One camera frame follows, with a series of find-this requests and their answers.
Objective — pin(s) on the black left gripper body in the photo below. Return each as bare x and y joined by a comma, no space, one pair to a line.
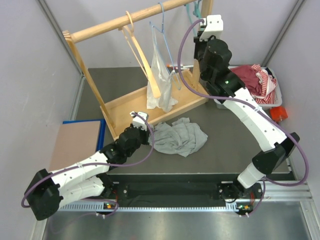
141,140

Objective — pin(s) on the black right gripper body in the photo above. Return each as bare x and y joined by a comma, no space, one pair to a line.
199,48

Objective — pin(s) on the grey tank top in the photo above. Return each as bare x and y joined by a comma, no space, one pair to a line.
182,137

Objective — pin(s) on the teal plastic hanger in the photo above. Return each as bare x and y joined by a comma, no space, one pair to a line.
196,10

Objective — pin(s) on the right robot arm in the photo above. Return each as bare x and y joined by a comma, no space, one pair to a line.
230,91

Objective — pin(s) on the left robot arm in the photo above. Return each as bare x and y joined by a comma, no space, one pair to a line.
48,191

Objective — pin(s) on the wooden hanger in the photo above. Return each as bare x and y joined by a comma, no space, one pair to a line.
139,55

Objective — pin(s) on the white tank top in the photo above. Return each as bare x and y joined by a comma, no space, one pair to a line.
163,80

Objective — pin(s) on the wooden clothes rack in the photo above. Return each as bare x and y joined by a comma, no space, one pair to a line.
115,111

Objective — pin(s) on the pink red garment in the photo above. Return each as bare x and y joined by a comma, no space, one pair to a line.
248,75

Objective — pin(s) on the red capped marker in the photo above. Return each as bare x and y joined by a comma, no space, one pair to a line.
181,66

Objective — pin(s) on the red white striped garment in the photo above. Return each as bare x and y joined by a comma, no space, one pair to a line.
268,86

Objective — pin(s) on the white laundry basket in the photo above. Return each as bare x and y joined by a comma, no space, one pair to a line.
260,82

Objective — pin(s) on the red plastic block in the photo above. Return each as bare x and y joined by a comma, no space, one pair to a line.
278,113

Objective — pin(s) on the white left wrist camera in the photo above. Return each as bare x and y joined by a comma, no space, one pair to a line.
139,119

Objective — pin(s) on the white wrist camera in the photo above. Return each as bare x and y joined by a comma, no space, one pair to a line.
139,119
213,26

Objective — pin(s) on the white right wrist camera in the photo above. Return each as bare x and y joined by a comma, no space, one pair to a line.
213,26

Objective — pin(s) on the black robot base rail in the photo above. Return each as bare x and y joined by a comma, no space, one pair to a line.
179,190

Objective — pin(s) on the brown board blue frame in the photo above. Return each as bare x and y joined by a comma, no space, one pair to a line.
76,141

